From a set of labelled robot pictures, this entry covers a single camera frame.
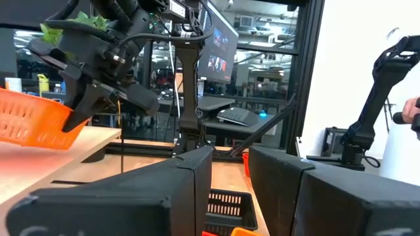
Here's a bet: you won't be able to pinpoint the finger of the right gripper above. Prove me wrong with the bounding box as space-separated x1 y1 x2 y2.
126 81 161 117
61 73 112 134

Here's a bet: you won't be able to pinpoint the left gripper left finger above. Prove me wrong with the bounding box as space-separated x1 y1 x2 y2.
5 146 213 236

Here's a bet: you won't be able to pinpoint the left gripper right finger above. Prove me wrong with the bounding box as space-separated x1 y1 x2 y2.
247 146 420 236

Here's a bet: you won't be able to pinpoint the orange plastic basket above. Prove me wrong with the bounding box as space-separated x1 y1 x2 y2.
229 227 262 236
0 87 89 151

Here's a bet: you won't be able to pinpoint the black plastic basket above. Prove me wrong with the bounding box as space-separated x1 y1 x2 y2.
202 188 259 236

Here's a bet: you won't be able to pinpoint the wooden shelf black legs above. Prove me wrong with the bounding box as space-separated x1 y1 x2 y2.
0 101 125 236

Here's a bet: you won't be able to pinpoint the yellow bottle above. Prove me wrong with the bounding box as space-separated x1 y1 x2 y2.
37 73 50 96

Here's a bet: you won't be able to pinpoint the black box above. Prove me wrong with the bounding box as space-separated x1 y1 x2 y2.
321 127 348 157

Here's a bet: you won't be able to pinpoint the black desk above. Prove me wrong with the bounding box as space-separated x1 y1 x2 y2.
157 96 289 147

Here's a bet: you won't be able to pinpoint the computer monitor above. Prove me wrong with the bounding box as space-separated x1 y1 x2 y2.
196 0 240 85

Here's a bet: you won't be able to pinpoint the black keyboard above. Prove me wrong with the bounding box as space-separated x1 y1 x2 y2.
216 106 260 128

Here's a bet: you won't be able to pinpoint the black diagonal strut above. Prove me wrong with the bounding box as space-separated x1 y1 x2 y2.
231 98 298 157

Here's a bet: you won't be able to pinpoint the person's hand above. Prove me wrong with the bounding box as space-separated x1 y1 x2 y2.
402 96 420 125

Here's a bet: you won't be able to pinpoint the black aluminium frame rail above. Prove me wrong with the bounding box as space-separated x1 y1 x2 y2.
104 146 250 164

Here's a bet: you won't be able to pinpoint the black handle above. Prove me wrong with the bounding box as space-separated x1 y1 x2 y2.
392 97 420 132

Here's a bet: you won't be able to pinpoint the black vertical frame post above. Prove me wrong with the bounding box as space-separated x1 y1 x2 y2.
284 0 326 155

